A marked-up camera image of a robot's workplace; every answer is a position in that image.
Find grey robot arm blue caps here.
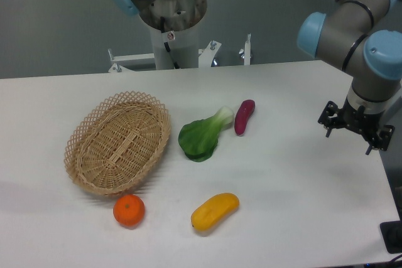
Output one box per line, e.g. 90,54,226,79
113,0,401,151

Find black cable on pedestal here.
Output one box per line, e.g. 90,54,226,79
160,16,182,70

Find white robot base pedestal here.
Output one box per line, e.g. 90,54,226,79
107,28,254,73

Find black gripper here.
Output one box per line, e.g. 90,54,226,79
318,99,395,155

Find orange tangerine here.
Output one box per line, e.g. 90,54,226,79
113,195,145,227

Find black device at table edge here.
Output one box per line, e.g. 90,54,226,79
380,220,401,254

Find green bok choy vegetable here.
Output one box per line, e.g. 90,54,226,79
178,106,234,162

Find yellow mango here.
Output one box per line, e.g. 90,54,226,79
190,193,240,232

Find purple sweet potato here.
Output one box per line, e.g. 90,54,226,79
234,99,256,136

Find woven wicker basket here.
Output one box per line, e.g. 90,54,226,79
64,92,171,196

